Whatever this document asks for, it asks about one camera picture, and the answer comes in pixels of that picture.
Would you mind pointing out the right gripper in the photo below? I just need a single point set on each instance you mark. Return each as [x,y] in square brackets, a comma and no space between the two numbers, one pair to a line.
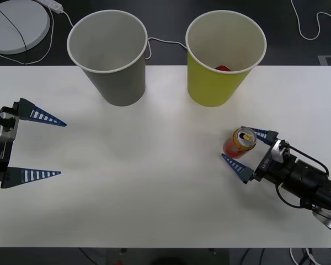
[264,165]

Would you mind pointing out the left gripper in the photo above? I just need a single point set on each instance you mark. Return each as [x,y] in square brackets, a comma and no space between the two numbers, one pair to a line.
[2,154]

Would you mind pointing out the orange can with gold top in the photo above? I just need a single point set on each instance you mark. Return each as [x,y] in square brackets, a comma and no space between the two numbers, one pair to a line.
[234,147]

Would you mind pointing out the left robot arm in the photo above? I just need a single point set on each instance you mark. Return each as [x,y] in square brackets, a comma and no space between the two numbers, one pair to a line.
[1,133]

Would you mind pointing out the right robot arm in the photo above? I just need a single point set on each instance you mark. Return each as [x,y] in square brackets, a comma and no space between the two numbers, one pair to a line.
[309,179]

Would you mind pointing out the yellow-green plastic bin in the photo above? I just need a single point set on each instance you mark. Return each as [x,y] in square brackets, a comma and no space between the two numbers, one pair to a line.
[209,88]

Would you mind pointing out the crumpled red can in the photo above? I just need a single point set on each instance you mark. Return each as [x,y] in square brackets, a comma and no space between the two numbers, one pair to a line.
[223,68]

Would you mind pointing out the grey plastic bin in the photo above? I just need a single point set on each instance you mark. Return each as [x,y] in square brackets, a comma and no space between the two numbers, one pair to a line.
[121,82]

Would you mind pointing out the round white disc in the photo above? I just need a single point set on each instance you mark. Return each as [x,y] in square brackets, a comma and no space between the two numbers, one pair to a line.
[27,25]

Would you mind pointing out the white power strip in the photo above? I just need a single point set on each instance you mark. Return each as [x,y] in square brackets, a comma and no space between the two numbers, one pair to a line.
[53,5]

